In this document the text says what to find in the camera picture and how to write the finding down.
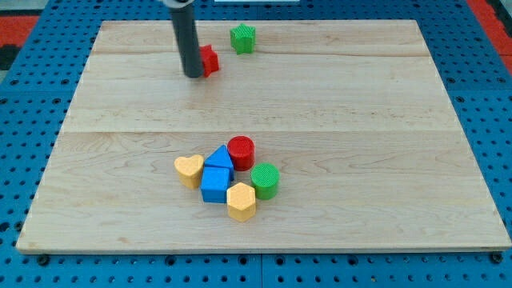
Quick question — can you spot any green star block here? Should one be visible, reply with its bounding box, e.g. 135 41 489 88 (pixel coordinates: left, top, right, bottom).
230 23 256 54

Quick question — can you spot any red cylinder block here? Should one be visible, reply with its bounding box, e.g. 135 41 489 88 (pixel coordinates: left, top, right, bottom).
227 135 255 171

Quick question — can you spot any red star block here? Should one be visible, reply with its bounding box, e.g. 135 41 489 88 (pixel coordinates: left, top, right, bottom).
200 45 220 78

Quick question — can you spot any yellow heart block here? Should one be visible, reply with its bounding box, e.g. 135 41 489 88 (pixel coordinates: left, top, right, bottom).
174 154 204 189

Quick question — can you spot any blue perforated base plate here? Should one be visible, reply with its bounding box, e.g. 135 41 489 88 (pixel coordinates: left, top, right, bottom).
1 1 511 287

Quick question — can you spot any blue cube block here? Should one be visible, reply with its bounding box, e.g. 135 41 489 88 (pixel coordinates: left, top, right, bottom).
200 167 230 203

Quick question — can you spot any light wooden board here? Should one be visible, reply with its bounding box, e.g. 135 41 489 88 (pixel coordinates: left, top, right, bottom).
17 20 511 254

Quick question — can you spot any yellow hexagon block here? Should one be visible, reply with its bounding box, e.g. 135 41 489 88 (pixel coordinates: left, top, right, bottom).
226 182 256 222

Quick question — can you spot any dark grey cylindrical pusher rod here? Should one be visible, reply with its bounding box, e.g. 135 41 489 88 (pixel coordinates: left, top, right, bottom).
162 0 204 78

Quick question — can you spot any green cylinder block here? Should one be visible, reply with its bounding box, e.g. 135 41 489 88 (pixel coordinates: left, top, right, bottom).
250 162 280 200

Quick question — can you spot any blue triangle block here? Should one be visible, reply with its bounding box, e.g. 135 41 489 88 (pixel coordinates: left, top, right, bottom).
204 145 234 181

